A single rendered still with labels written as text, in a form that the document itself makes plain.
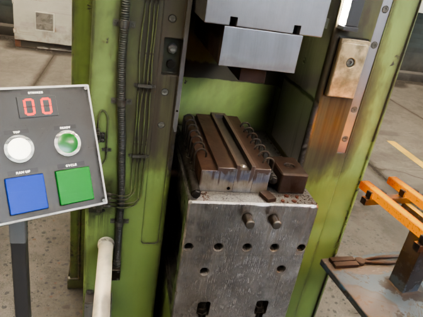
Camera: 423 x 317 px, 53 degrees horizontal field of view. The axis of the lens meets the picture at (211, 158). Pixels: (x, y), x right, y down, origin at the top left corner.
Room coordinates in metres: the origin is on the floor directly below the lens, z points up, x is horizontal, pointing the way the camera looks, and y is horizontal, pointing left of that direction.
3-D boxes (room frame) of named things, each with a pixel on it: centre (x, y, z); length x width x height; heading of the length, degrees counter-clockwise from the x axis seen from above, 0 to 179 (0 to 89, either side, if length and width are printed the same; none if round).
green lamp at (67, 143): (0.83, 0.32, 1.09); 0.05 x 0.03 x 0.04; 104
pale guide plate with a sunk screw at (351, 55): (1.26, -0.35, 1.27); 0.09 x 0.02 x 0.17; 104
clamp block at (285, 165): (1.15, -0.23, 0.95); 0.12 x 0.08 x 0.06; 14
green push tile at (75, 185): (0.80, 0.29, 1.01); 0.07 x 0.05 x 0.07; 129
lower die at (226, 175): (1.26, -0.02, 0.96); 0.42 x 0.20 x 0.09; 14
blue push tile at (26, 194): (0.73, 0.37, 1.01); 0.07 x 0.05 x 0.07; 129
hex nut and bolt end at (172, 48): (1.15, 0.15, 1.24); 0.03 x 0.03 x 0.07; 14
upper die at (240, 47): (1.26, -0.02, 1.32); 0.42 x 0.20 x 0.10; 14
